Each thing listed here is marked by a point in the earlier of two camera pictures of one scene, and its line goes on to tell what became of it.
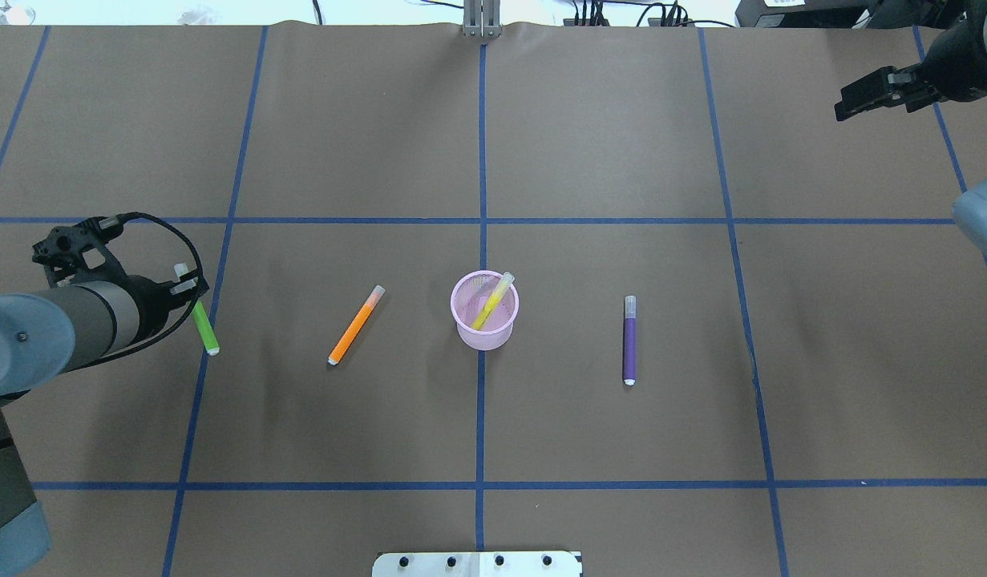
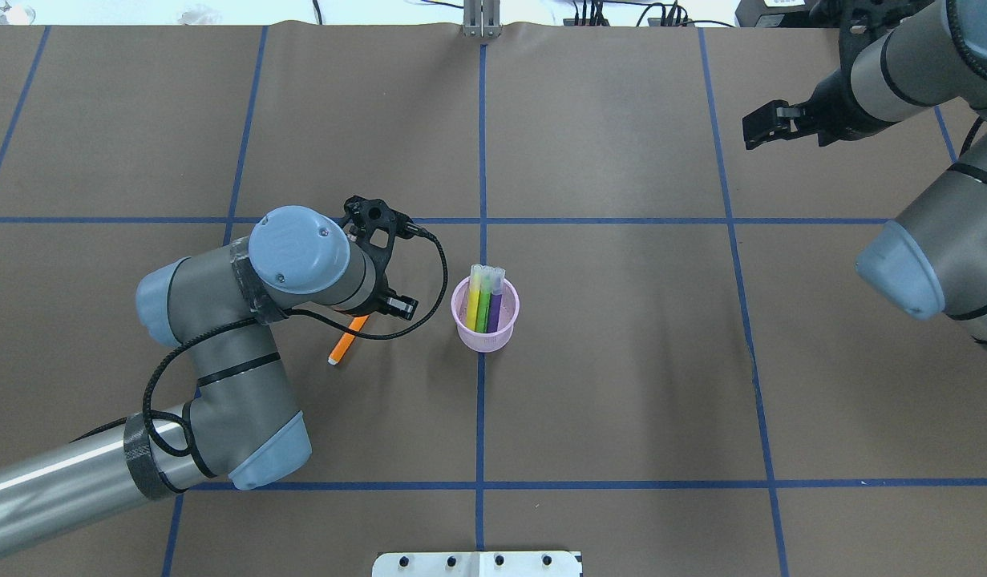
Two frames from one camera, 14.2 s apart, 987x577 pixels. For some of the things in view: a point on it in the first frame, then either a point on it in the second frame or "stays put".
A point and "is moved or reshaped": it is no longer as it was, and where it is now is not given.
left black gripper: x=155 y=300 -> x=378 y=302
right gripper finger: x=907 y=86 -> x=778 y=119
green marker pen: x=205 y=327 is moved or reshaped
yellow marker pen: x=488 y=308 -> x=473 y=296
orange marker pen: x=377 y=294 stays put
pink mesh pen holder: x=469 y=294 stays put
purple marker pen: x=630 y=351 -> x=495 y=300
